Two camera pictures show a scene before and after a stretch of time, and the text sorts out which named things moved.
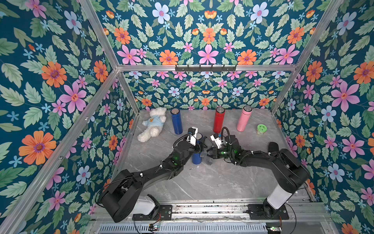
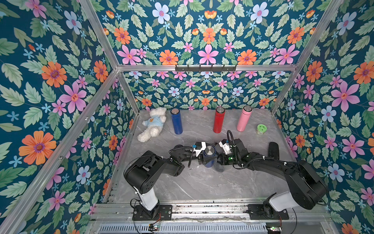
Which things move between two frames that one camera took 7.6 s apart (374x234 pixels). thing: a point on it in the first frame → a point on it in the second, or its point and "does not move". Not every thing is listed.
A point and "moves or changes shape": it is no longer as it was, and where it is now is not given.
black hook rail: (205, 69) does not move
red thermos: (218, 120) does not move
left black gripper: (198, 148) → (201, 161)
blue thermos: (197, 157) moves or changes shape
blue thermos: (176, 119) does not move
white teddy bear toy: (157, 118) does not move
